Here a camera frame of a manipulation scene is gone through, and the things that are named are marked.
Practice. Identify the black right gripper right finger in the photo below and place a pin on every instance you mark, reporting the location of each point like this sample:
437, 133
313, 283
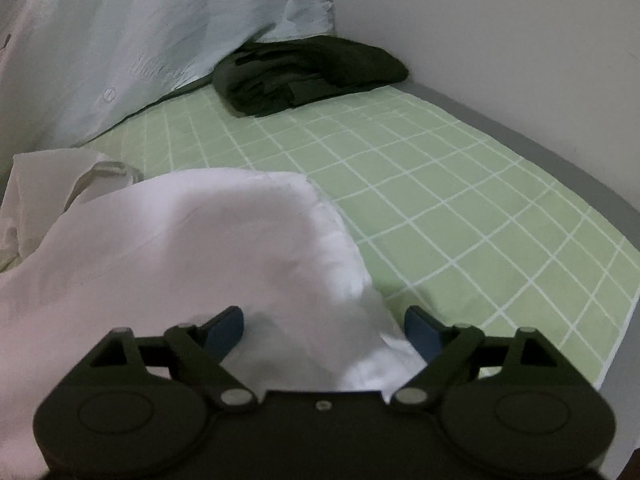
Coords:
464, 366

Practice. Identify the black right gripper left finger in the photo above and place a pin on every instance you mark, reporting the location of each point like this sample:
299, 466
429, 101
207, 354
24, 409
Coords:
184, 365

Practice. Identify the white shirt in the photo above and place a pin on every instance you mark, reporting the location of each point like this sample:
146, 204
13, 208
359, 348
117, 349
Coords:
87, 247

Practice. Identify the green checked bed sheet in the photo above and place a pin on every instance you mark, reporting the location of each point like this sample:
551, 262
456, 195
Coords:
444, 215

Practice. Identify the black folded garment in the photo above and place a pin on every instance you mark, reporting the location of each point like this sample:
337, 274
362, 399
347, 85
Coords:
261, 79

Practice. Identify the light blue carrot-print quilt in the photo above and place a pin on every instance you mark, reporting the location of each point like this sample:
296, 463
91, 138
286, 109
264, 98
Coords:
72, 69

